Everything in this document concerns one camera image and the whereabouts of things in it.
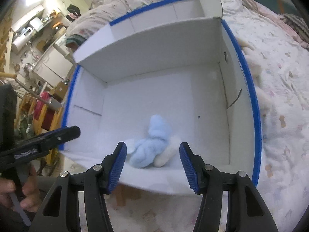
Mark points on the small cardboard box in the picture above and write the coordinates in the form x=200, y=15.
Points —
x=59, y=91

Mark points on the white sock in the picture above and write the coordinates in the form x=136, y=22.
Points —
x=162, y=159

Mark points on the light blue fluffy sock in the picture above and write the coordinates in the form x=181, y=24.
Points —
x=154, y=144

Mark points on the black white striped cloth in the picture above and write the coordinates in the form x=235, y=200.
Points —
x=298, y=28

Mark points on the yellow wooden chair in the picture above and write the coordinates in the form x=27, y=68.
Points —
x=35, y=118

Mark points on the teal headboard cushion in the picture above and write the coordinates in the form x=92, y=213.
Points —
x=279, y=6

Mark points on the beige floral blanket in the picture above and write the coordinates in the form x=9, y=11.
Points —
x=116, y=4

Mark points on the white kitchen cabinet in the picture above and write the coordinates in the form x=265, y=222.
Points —
x=55, y=64

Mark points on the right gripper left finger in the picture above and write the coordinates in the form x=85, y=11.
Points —
x=59, y=210

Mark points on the white water heater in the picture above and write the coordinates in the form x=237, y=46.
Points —
x=21, y=40

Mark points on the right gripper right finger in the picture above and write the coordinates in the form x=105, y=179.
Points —
x=247, y=210

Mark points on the blue white cardboard box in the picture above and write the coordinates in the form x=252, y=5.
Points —
x=175, y=58

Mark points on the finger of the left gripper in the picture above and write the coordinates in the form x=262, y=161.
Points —
x=37, y=147

